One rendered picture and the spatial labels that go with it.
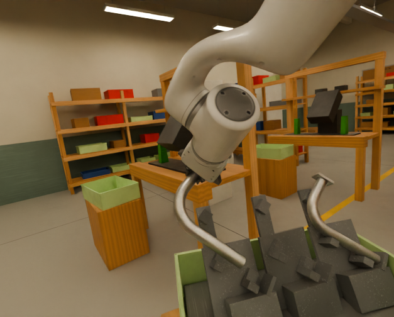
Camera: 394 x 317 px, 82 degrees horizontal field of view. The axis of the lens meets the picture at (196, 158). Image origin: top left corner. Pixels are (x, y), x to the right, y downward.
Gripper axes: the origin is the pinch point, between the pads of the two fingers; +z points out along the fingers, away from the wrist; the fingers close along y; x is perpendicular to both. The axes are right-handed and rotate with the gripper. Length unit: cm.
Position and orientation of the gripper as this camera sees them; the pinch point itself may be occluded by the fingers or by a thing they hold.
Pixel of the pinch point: (195, 173)
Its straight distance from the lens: 61.9
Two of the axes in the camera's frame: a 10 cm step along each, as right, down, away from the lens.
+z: -1.9, 3.9, 9.0
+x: -5.8, 7.0, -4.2
